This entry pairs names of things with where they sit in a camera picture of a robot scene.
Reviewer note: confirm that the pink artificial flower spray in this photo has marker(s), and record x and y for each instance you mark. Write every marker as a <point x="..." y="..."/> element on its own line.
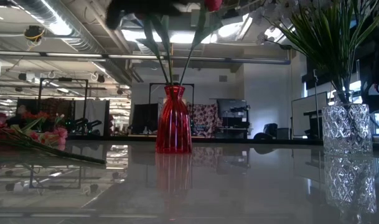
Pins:
<point x="57" y="133"/>

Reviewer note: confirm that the black background robot arm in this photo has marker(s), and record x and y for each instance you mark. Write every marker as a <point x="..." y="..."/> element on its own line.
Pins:
<point x="83" y="124"/>

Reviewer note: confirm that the red ribbed glass vase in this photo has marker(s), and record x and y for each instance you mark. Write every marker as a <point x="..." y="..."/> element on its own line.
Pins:
<point x="173" y="124"/>

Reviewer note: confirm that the clear crystal glass vase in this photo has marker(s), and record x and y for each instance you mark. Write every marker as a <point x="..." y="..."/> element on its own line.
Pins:
<point x="346" y="130"/>

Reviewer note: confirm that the bright ceiling light fixture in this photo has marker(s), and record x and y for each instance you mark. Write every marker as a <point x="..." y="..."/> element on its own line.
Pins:
<point x="180" y="37"/>

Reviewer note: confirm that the black background monitor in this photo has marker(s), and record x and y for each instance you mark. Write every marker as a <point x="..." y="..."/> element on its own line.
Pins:
<point x="144" y="118"/>

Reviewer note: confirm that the grey horizontal ceiling pipe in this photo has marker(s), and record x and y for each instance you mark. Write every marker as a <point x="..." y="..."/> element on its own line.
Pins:
<point x="239" y="60"/>

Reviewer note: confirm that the white fabric panel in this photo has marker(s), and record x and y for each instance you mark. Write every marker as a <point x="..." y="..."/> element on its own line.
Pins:
<point x="96" y="115"/>

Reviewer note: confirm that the red patterned cloth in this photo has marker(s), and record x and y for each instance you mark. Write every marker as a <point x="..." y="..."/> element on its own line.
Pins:
<point x="206" y="119"/>

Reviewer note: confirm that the dark patterned curtain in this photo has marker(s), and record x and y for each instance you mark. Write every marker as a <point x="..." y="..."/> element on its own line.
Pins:
<point x="52" y="107"/>

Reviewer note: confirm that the dark background cabinet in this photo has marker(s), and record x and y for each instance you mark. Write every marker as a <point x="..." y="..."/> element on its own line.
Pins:
<point x="229" y="107"/>

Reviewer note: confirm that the black office chair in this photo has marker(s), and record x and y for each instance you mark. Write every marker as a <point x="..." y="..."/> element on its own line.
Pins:
<point x="270" y="129"/>

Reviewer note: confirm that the white board panel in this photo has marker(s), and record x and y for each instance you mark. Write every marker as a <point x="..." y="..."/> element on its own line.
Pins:
<point x="307" y="112"/>

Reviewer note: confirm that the black tripod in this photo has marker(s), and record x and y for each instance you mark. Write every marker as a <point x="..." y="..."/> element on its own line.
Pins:
<point x="315" y="118"/>

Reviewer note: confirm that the silver spiral air duct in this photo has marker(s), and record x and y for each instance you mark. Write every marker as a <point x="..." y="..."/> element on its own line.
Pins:
<point x="68" y="34"/>

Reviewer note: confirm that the silver rectangular air duct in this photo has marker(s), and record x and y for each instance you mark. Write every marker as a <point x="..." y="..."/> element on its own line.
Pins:
<point x="232" y="31"/>

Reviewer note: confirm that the black aluminium table frame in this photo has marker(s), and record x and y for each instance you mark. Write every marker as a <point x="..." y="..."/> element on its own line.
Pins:
<point x="223" y="140"/>

